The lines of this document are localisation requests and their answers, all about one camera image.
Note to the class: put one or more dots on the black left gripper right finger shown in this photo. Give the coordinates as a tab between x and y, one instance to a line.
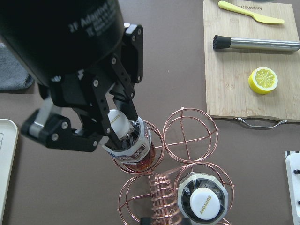
185	221

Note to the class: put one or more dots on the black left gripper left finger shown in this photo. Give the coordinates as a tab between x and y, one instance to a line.
146	221

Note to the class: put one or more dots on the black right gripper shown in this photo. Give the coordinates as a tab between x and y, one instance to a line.
78	51

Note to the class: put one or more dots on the tea bottle white cap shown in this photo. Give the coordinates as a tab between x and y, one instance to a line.
137	151
202	199

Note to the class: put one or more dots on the copper wire bottle basket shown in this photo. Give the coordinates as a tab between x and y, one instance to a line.
189	137

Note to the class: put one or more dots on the cream rectangular tray plate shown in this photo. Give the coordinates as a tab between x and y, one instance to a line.
8	141

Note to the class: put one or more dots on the grey folded cloth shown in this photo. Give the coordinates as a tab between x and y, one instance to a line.
13	75

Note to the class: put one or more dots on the bamboo cutting board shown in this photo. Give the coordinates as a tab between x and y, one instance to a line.
228	94

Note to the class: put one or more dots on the steel muddler black tip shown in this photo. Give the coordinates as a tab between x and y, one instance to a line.
219	42

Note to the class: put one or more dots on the half lemon slice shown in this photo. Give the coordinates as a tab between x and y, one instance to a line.
263	80

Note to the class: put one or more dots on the yellow plastic knife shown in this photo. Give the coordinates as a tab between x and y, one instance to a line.
257	17

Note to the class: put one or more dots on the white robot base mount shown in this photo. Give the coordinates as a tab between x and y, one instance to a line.
292	161

